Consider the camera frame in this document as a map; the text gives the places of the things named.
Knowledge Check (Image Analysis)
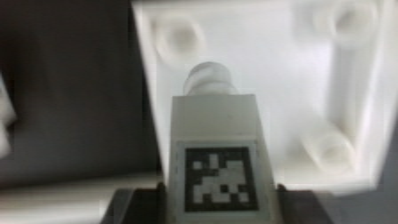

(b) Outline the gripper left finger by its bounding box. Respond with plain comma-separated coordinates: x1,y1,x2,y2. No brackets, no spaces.
105,183,168,224

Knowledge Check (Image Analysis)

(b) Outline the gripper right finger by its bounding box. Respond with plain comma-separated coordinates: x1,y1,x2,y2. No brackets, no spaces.
278,184,333,224

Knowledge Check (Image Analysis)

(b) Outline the white table leg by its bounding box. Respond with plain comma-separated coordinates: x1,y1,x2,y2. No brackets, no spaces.
166,62,283,224

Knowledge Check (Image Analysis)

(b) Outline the white square table top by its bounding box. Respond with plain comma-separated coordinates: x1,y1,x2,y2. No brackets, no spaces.
132,0,398,195

